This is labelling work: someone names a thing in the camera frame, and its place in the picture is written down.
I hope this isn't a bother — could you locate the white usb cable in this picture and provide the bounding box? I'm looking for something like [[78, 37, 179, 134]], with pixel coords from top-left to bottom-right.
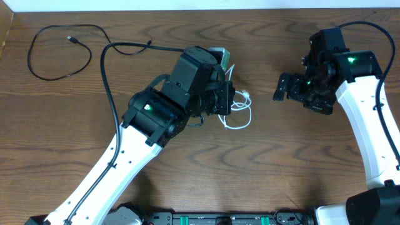
[[217, 64, 253, 131]]

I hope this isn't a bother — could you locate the long black cable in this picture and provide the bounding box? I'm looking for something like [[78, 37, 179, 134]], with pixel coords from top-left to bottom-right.
[[27, 24, 153, 82]]

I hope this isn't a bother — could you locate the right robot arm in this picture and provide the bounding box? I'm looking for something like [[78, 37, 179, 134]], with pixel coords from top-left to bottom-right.
[[273, 27, 399, 224]]

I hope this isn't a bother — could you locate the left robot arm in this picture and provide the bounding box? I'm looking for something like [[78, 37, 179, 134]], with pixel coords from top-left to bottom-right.
[[28, 46, 235, 225]]

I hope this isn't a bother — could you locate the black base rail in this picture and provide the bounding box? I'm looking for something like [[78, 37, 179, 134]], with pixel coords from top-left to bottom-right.
[[142, 210, 315, 225]]

